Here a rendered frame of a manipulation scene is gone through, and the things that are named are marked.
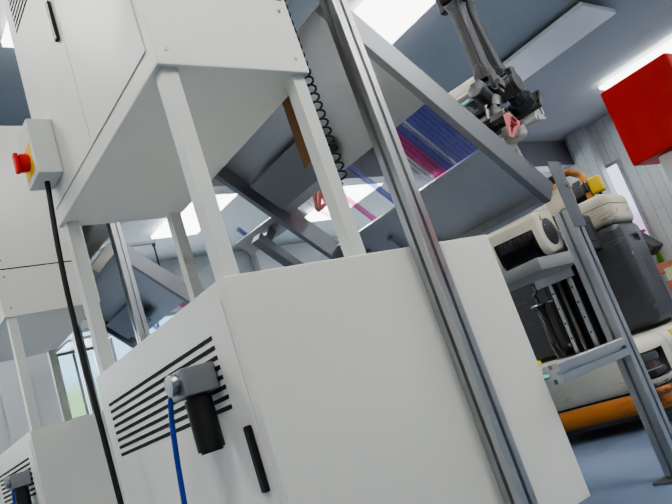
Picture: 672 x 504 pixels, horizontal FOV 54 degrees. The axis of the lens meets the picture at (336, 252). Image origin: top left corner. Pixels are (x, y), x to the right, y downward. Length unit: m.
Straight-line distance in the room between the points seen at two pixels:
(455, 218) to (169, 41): 0.95
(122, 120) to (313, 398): 0.64
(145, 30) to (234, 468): 0.74
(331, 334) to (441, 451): 0.28
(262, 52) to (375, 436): 0.72
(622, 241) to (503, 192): 1.00
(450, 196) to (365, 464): 0.90
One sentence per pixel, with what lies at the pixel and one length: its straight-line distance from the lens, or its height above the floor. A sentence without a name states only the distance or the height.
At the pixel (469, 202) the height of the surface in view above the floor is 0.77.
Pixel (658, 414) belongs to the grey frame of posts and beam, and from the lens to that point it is 1.66.
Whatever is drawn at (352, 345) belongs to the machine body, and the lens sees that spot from 1.13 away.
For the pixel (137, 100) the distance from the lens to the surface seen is 1.28.
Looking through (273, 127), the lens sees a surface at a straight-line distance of 1.81.
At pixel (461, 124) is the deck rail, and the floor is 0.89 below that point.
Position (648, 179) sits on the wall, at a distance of 10.28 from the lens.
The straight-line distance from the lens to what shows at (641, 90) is 1.38.
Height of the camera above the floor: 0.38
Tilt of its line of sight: 13 degrees up
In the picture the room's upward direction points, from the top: 19 degrees counter-clockwise
